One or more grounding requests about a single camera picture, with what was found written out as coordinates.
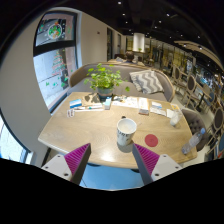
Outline yellow card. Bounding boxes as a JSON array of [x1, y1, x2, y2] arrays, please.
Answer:
[[169, 103, 181, 113]]

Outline white printed mug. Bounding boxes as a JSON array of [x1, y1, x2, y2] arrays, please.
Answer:
[[116, 117, 138, 148]]

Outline flat round red coaster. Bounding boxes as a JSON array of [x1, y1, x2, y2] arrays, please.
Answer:
[[144, 133, 160, 148]]

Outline grey tufted chair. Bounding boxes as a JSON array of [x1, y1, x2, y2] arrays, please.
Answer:
[[181, 108, 209, 153]]

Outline brown heart-cut cardboard stand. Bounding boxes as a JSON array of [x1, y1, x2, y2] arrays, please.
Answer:
[[82, 92, 101, 108]]

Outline group of wooden-framed chairs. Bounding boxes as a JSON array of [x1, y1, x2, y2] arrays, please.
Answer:
[[169, 64, 224, 158]]

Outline light blue small box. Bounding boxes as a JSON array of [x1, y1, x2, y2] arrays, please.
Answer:
[[103, 95, 113, 111]]

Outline grey curved sofa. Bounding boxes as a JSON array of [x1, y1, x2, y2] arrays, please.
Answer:
[[67, 61, 176, 103]]

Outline group of ceiling spotlights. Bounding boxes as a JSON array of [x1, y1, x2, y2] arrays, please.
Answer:
[[116, 0, 205, 50]]

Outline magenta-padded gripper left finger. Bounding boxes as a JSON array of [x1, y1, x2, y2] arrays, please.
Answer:
[[40, 142, 92, 186]]

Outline window with painted decorations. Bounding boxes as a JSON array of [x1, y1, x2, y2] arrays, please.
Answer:
[[32, 11, 79, 113]]

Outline white orange booklet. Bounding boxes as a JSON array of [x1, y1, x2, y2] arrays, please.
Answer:
[[137, 97, 150, 116]]

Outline person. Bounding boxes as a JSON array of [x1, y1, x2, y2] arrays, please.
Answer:
[[123, 50, 136, 64]]

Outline clear plastic cup with straw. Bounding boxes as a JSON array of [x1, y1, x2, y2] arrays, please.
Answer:
[[169, 108, 184, 128]]

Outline green potted plant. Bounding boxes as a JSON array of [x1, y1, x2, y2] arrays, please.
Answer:
[[83, 63, 132, 101]]

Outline blue white packet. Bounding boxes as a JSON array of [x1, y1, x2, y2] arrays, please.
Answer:
[[151, 100, 163, 110]]

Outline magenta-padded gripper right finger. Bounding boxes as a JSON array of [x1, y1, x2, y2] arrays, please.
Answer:
[[131, 143, 184, 186]]

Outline grey white chevron cushion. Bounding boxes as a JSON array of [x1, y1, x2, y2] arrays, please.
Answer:
[[129, 69, 165, 95]]

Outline blue white card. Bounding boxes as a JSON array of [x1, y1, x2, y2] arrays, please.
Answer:
[[68, 98, 83, 110]]

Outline plain glass window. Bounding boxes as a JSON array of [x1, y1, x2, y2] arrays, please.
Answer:
[[0, 114, 34, 164]]

